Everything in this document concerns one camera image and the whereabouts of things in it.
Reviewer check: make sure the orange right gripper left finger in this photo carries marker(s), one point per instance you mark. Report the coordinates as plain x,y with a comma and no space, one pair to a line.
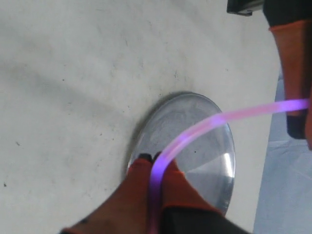
126,210

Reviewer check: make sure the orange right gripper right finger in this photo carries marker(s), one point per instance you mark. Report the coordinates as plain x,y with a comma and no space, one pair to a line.
184,211

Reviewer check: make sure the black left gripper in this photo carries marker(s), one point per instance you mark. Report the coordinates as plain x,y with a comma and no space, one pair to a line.
290,22

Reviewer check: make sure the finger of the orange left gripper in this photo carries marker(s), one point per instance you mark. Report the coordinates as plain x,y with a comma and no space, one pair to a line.
309,122

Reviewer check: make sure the round stainless steel plate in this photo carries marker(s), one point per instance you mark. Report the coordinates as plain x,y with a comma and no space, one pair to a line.
208,162

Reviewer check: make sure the white backdrop cloth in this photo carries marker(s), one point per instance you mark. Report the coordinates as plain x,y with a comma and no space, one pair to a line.
285,197

